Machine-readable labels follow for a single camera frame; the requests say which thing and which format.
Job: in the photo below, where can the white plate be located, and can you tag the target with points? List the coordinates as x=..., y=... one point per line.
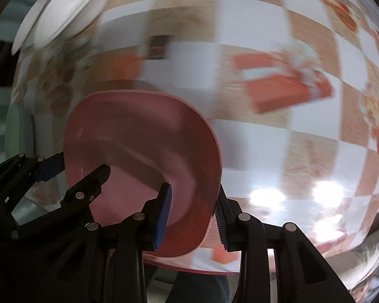
x=60, y=12

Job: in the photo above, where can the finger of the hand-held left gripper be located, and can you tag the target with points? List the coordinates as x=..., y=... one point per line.
x=93, y=181
x=52, y=167

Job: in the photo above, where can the checkered printed tablecloth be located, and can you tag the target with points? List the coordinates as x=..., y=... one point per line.
x=255, y=22

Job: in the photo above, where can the person's dark trousers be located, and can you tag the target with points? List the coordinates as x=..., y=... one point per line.
x=199, y=290

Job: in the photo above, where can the light green bowl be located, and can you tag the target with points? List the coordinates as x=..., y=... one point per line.
x=17, y=132

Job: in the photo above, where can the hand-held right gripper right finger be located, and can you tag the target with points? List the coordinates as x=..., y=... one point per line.
x=222, y=227

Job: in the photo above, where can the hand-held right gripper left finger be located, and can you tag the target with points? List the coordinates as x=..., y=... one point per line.
x=161, y=217

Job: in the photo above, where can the grey cloth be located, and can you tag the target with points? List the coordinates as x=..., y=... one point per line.
x=372, y=258

